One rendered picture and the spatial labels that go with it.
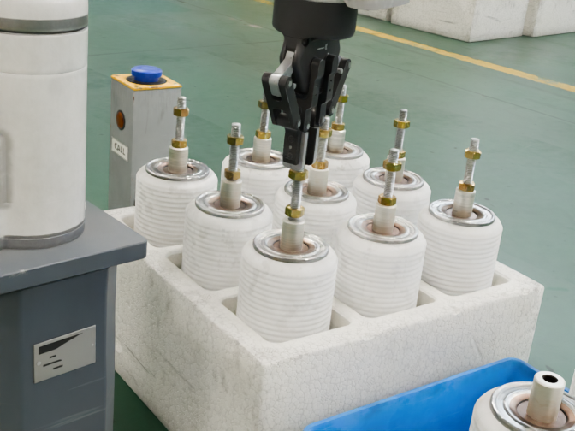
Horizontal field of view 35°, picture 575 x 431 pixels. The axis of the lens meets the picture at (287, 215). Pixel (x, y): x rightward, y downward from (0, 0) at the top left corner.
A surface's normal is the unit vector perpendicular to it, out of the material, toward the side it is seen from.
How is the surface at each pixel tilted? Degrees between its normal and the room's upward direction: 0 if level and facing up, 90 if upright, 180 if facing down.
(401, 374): 90
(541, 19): 90
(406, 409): 88
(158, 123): 90
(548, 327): 0
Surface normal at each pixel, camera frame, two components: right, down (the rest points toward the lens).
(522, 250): 0.10, -0.92
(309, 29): -0.15, 0.36
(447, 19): -0.70, 0.20
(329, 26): 0.31, 0.38
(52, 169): 0.62, 0.35
